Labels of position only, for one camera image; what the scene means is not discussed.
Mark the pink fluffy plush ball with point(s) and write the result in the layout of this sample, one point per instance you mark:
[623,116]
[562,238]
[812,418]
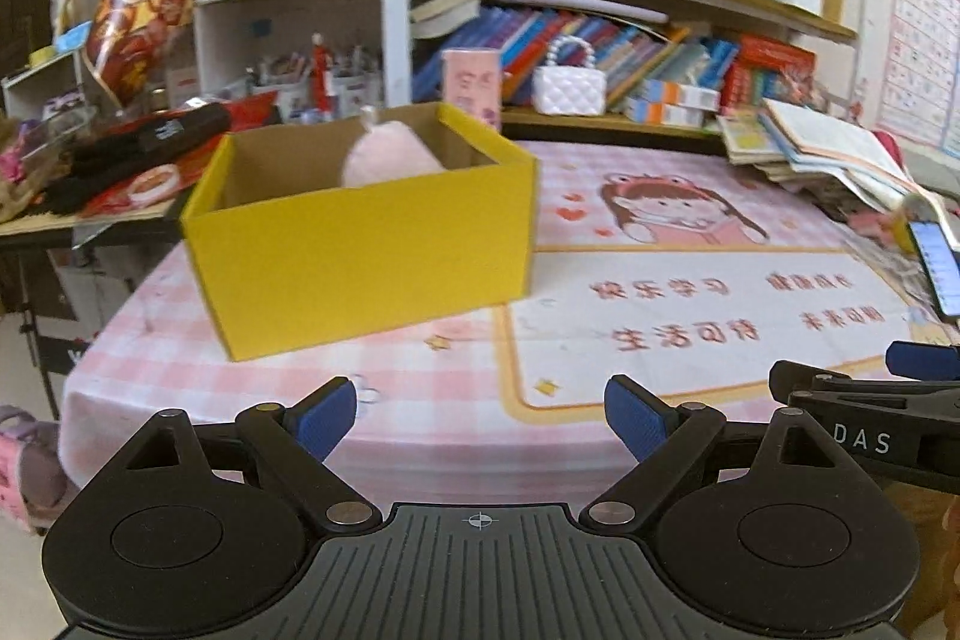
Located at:
[390,160]

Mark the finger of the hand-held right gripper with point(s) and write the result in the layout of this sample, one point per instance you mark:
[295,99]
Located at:
[825,389]
[926,361]

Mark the pink tape roll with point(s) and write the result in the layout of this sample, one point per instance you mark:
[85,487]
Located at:
[135,184]

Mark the smartphone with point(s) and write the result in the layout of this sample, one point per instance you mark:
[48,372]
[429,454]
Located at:
[937,265]

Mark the beige thick book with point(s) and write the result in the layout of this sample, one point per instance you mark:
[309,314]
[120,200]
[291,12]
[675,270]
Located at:
[450,14]

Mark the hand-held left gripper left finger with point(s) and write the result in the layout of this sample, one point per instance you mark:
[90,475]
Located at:
[326,419]

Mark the yellow cardboard box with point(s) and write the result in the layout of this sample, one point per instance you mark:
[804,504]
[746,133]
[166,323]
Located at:
[360,265]

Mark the thick red books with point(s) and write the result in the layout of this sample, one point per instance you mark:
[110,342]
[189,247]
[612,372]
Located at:
[772,66]

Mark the white shelf unit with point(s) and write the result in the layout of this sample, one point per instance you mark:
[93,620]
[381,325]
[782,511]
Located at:
[300,6]

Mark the black side table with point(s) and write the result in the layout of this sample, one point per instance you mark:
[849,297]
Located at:
[45,235]

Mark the white pen holder with pens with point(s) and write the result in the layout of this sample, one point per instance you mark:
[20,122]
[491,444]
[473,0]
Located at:
[356,99]
[277,99]

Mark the red white figurine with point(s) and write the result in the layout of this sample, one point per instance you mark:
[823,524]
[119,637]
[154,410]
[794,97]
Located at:
[322,78]

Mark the brown plush cloth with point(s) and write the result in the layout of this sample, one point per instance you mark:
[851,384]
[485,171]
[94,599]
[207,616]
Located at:
[19,205]

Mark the pink purple shoe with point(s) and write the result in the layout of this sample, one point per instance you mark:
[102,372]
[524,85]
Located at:
[30,475]

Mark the black umbrella pouch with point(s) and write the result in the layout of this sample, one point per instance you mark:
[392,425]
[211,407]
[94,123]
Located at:
[172,126]

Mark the white quilted pearl handbag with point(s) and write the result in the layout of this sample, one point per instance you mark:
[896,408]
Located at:
[566,93]

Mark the red foil figure decoration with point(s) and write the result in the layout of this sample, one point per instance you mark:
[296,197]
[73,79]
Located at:
[131,25]

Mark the pink wall poster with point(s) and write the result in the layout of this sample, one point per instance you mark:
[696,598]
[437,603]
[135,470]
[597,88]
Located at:
[926,55]

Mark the pink cartoon box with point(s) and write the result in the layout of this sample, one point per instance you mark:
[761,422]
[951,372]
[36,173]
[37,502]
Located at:
[471,85]

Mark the orange white small box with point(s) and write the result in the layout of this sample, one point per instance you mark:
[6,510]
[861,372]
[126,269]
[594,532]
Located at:
[660,115]
[679,94]

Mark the row of blue books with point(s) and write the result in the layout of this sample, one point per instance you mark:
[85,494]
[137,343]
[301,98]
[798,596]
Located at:
[645,55]

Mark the wooden bookshelf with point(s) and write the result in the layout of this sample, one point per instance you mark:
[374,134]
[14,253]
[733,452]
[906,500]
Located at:
[396,10]

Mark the pile of open books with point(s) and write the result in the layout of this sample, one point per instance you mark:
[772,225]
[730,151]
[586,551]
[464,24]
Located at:
[817,141]

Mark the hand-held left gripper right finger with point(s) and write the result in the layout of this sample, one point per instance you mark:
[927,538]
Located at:
[637,419]

